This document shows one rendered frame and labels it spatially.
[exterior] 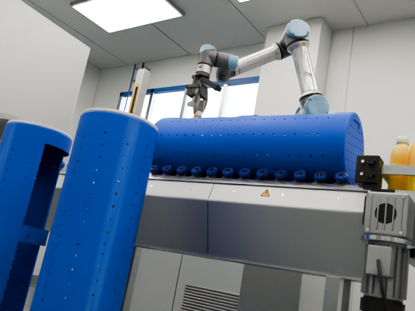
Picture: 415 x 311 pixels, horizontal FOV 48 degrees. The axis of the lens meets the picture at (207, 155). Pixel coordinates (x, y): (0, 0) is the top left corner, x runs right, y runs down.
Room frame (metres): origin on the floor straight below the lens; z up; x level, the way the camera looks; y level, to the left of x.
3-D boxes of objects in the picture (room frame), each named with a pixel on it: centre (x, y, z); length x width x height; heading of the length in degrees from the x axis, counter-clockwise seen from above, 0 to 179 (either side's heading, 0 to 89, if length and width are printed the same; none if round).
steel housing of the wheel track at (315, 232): (2.18, 0.29, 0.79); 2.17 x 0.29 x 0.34; 57
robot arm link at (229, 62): (2.13, -0.01, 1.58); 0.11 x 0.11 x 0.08; 2
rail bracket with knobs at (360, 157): (1.41, -0.51, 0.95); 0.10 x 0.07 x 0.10; 147
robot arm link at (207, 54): (2.11, 0.09, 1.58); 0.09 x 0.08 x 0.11; 92
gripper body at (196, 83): (2.12, 0.10, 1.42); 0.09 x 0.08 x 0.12; 57
